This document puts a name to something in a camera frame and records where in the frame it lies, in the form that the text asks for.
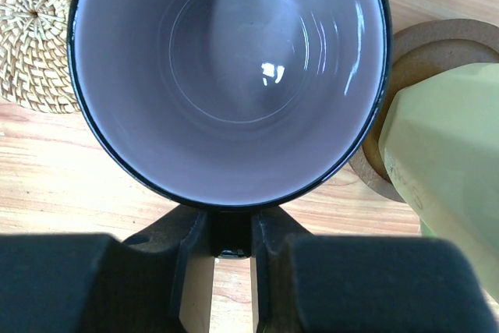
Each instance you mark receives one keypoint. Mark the pale green mug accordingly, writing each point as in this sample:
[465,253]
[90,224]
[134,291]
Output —
[439,146]

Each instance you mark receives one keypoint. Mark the dark brown coaster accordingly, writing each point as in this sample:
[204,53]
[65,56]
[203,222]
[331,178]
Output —
[420,52]

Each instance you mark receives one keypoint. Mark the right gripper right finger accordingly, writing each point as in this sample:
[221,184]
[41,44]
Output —
[302,282]

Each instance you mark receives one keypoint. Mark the woven rattan coaster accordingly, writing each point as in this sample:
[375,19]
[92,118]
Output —
[34,67]

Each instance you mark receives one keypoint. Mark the purple mug black rim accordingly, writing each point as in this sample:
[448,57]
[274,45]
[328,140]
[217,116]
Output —
[230,106]

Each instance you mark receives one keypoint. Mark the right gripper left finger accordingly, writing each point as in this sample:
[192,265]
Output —
[158,280]

